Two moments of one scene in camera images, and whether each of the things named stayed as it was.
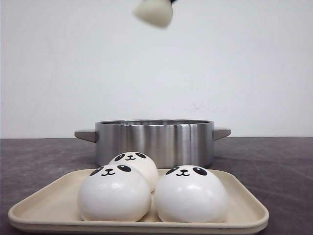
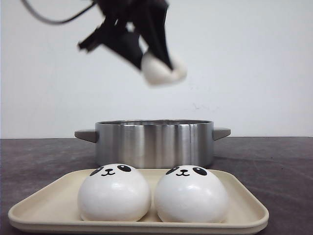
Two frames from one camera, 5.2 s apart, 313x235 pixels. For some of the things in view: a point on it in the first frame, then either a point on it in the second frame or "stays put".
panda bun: x=140 y=162 → x=155 y=72
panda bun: x=114 y=193 stays put
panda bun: x=190 y=194 stays put
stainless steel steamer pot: x=170 y=143 stays put
